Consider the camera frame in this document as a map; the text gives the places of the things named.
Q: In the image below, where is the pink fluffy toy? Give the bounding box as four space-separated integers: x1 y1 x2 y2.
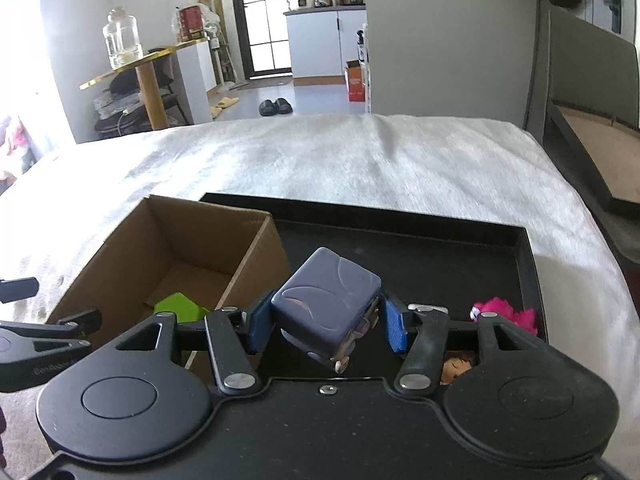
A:
470 296 539 336

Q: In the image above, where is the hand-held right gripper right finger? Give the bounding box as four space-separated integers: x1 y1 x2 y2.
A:
381 291 551 394

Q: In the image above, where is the black door handle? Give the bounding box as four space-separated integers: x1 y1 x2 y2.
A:
590 0 623 36

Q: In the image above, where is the small white silver gadget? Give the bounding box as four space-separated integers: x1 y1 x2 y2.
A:
407 302 449 317

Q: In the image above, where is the white kitchen cabinet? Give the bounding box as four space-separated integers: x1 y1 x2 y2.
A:
283 5 368 79

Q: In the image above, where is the round gold-edged table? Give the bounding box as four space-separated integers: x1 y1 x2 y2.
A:
79 37 210 131

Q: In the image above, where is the red canister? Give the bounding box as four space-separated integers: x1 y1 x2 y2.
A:
176 5 207 43

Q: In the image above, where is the brown doormat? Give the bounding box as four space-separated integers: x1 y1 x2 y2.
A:
235 77 295 92

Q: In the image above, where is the purple-grey cube toy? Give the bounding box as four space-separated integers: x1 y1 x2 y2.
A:
270 247 384 374

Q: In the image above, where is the brown cardboard box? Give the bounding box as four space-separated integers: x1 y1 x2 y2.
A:
47 195 292 372

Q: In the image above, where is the orange cardboard box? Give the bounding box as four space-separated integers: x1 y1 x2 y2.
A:
344 60 368 103

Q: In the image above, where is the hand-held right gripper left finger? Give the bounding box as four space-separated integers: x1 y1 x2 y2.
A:
115 288 275 394

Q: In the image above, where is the white standing fan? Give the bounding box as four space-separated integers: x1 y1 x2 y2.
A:
207 10 236 96

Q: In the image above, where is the green plastic block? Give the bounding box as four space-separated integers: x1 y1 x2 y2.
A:
153 292 211 324

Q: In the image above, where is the small doll head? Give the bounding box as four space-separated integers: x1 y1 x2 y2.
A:
440 350 477 386

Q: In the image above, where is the clear glass jar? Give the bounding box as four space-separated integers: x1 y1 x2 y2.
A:
102 6 144 70

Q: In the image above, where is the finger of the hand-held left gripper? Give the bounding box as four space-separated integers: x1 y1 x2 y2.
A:
0 278 40 304
0 309 102 393

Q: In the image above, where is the pink cloth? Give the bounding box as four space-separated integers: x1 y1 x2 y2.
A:
0 115 37 183

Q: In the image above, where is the black-framed glass door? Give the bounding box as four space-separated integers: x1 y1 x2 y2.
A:
235 0 293 79

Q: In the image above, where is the dark storage bench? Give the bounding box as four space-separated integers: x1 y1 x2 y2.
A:
522 7 640 261

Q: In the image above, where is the black tray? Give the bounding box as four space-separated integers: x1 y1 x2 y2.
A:
199 192 551 386

